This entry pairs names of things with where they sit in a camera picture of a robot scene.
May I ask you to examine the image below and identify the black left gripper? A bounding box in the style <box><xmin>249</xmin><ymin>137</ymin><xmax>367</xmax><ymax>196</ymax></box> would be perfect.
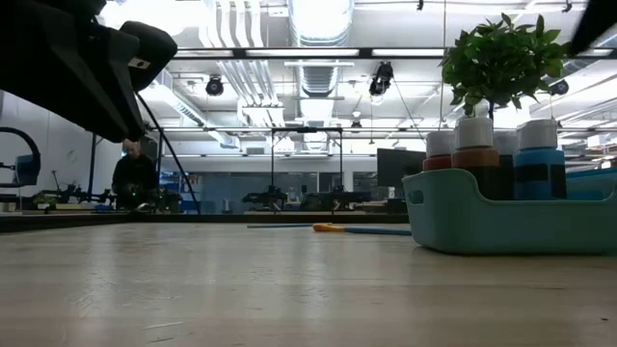
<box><xmin>0</xmin><ymin>0</ymin><xmax>179</xmax><ymax>145</ymax></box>

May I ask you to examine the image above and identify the blue paint bottle white cap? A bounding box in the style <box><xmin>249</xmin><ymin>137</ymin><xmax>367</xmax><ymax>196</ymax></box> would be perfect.
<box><xmin>511</xmin><ymin>119</ymin><xmax>569</xmax><ymax>201</ymax></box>

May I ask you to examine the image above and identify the black paint bottle white cap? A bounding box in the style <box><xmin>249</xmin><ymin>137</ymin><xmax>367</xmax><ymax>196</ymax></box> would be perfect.
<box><xmin>493</xmin><ymin>130</ymin><xmax>521</xmax><ymax>201</ymax></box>

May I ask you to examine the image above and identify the brown paint bottle white cap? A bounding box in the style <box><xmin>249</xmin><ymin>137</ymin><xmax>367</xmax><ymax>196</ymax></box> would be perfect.
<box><xmin>451</xmin><ymin>116</ymin><xmax>501</xmax><ymax>201</ymax></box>

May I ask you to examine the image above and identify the red paint bottle white cap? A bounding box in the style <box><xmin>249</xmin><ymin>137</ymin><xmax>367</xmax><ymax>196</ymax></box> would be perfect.
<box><xmin>422</xmin><ymin>130</ymin><xmax>457</xmax><ymax>173</ymax></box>

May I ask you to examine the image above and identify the green leafy plant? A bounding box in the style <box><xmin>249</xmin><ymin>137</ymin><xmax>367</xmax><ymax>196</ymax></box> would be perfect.
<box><xmin>439</xmin><ymin>13</ymin><xmax>574</xmax><ymax>122</ymax></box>

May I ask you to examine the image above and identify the blue office chair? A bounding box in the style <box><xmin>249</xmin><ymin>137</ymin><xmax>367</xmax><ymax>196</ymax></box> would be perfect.
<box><xmin>0</xmin><ymin>125</ymin><xmax>43</xmax><ymax>204</ymax></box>

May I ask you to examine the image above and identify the background black robot station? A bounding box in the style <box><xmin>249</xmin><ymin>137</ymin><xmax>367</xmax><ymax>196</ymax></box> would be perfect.
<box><xmin>240</xmin><ymin>184</ymin><xmax>291</xmax><ymax>214</ymax></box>
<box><xmin>297</xmin><ymin>184</ymin><xmax>373</xmax><ymax>214</ymax></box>
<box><xmin>30</xmin><ymin>181</ymin><xmax>118</xmax><ymax>212</ymax></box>

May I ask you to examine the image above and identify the person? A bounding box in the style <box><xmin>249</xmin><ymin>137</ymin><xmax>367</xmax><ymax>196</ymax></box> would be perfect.
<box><xmin>111</xmin><ymin>139</ymin><xmax>161</xmax><ymax>212</ymax></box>

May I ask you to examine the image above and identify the white pipe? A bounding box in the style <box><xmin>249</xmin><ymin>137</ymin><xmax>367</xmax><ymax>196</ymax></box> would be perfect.
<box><xmin>235</xmin><ymin>0</ymin><xmax>286</xmax><ymax>127</ymax></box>
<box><xmin>220</xmin><ymin>0</ymin><xmax>271</xmax><ymax>127</ymax></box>
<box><xmin>204</xmin><ymin>0</ymin><xmax>256</xmax><ymax>127</ymax></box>

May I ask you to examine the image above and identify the large teal plastic tray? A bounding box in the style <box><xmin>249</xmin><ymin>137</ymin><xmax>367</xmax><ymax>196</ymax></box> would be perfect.
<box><xmin>565</xmin><ymin>166</ymin><xmax>617</xmax><ymax>201</ymax></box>

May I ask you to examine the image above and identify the small green plastic tray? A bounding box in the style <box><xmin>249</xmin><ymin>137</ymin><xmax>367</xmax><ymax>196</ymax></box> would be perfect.
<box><xmin>401</xmin><ymin>168</ymin><xmax>617</xmax><ymax>256</ymax></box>

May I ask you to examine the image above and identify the black computer monitor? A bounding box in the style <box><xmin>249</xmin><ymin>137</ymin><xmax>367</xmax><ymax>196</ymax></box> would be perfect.
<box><xmin>376</xmin><ymin>147</ymin><xmax>428</xmax><ymax>195</ymax></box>

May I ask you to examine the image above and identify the black overhead camera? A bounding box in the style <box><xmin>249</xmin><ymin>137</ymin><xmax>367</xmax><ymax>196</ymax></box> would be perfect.
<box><xmin>367</xmin><ymin>61</ymin><xmax>395</xmax><ymax>98</ymax></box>

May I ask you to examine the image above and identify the background black metal frame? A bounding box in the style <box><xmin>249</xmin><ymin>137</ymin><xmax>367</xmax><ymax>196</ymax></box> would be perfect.
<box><xmin>268</xmin><ymin>125</ymin><xmax>344</xmax><ymax>214</ymax></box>

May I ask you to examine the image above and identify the silver ventilation duct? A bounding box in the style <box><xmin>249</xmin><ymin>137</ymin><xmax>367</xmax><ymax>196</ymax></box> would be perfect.
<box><xmin>287</xmin><ymin>0</ymin><xmax>357</xmax><ymax>151</ymax></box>

